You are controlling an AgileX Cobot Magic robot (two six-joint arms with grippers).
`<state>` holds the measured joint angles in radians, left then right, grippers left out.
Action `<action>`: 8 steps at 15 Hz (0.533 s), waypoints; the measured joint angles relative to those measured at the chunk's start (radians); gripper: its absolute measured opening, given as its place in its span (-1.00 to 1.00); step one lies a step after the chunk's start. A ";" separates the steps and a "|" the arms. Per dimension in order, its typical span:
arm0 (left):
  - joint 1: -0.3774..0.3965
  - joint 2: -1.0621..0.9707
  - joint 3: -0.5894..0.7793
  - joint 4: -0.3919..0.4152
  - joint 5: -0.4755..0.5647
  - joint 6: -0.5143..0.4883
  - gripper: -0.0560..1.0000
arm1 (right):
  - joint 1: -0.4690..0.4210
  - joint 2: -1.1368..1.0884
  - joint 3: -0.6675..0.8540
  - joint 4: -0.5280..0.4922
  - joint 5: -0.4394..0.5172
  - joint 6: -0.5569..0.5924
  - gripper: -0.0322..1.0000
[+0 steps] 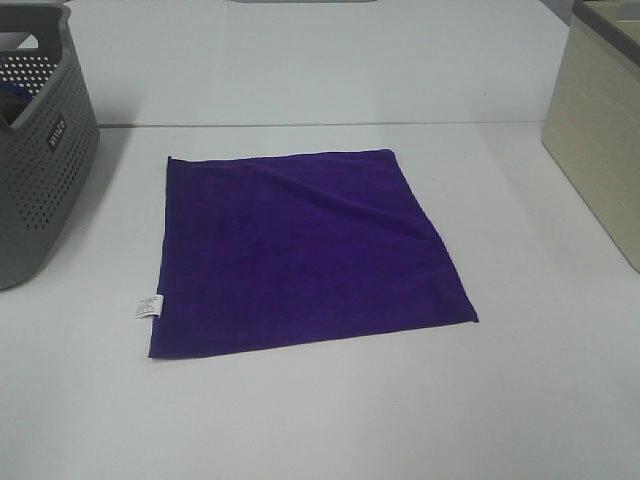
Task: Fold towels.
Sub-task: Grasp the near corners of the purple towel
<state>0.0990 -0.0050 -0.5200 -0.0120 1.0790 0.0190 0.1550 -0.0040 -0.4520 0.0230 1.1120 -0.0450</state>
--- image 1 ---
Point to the purple microfiber towel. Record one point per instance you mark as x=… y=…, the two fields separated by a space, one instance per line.
x=270 y=252

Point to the grey perforated plastic basket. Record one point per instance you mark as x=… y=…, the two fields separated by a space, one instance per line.
x=48 y=151

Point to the beige plastic storage box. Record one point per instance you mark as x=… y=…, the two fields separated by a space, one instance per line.
x=592 y=125

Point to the blue cloth in basket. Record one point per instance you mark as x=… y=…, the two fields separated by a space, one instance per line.
x=14 y=99

